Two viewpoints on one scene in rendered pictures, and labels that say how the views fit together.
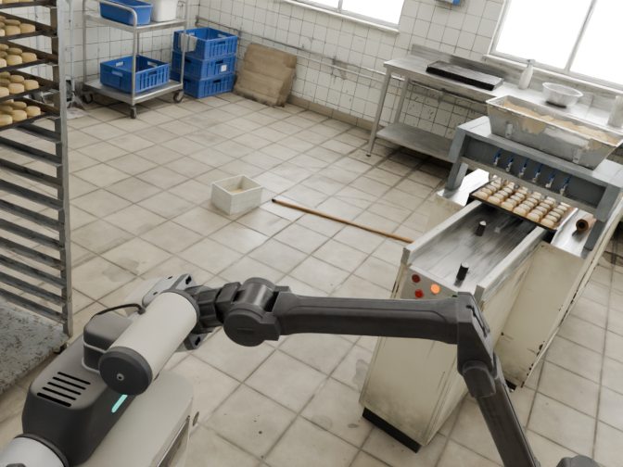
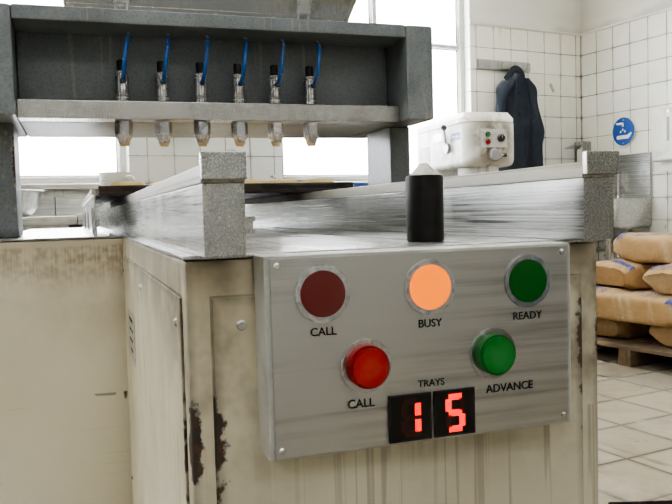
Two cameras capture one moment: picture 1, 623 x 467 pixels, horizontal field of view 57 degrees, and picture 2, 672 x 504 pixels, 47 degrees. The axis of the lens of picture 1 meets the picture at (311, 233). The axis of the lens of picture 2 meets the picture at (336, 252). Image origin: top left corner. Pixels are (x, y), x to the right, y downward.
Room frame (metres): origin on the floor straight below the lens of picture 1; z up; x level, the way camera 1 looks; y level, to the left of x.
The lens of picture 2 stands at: (1.43, -0.01, 0.87)
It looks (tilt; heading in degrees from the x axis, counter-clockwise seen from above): 3 degrees down; 310
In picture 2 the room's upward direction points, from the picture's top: 2 degrees counter-clockwise
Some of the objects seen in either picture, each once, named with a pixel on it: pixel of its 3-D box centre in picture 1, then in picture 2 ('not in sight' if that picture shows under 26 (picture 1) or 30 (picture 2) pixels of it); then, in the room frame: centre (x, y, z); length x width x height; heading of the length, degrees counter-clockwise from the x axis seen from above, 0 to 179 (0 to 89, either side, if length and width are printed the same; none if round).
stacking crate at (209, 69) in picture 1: (204, 62); not in sight; (6.10, 1.50, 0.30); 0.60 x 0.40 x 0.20; 157
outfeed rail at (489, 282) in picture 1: (556, 214); (276, 209); (2.52, -1.12, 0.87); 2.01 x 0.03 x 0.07; 149
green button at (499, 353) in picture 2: not in sight; (493, 353); (1.71, -0.52, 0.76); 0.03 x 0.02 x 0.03; 59
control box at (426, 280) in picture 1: (434, 296); (421, 342); (1.75, -0.48, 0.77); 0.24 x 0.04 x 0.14; 59
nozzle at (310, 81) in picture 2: (562, 190); (313, 92); (2.31, -1.01, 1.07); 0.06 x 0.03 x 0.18; 149
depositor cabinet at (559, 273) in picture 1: (518, 256); (186, 402); (2.90, -1.18, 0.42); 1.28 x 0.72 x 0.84; 149
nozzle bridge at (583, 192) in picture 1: (530, 182); (210, 134); (2.50, -0.94, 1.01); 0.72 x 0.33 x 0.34; 59
